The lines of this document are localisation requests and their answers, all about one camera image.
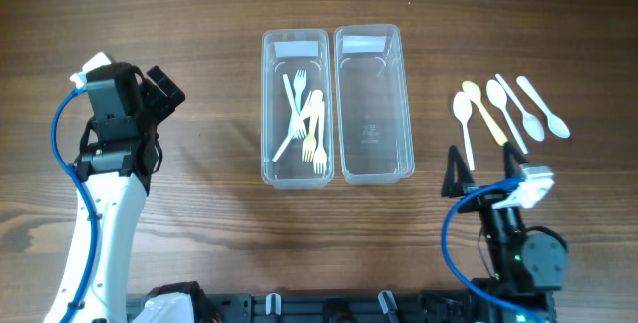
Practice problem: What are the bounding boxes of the white fork handle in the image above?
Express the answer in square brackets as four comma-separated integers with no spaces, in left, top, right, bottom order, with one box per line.
[283,74,306,139]

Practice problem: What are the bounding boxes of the left blue cable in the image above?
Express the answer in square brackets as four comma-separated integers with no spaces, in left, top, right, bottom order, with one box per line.
[49,86,101,323]

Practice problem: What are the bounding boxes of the clear plastic container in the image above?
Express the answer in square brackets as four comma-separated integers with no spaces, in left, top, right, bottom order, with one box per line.
[334,24,415,185]
[261,29,334,189]

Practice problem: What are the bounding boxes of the left clear plastic container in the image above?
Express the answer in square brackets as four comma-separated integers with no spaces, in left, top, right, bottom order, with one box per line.
[261,29,334,189]

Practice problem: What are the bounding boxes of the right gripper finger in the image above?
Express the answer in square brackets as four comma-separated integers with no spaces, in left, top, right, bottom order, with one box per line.
[503,141,528,178]
[441,145,475,198]

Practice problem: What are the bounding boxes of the right clear plastic container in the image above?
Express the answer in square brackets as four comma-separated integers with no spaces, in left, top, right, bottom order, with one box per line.
[334,24,415,185]

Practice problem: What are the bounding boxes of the yellow plastic spoon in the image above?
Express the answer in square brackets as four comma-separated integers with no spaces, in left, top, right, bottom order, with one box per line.
[462,80,507,146]

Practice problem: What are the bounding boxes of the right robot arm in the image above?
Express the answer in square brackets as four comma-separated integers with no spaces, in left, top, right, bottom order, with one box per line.
[437,143,568,322]

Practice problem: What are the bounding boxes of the translucent white spoon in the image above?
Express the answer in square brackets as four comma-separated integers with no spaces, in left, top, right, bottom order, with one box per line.
[495,74,545,142]

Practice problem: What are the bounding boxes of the yellow plastic fork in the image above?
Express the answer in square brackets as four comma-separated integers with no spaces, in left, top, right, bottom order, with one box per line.
[302,90,323,162]

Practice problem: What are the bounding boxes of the white fork diagonal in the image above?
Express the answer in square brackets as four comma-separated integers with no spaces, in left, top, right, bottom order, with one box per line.
[313,101,327,175]

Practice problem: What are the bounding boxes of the white fork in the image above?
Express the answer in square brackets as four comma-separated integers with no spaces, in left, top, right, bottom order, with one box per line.
[272,96,309,162]

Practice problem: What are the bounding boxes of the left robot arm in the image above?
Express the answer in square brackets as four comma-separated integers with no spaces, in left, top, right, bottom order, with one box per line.
[45,62,185,322]

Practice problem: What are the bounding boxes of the light blue plastic fork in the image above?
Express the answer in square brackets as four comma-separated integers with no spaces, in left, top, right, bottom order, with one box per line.
[293,70,307,114]

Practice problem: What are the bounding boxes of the blue cable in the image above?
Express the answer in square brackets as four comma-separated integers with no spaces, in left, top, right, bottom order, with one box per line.
[49,86,101,323]
[440,177,544,323]

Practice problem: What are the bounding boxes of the right blue cable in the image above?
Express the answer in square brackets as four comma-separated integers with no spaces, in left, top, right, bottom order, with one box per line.
[440,177,544,323]

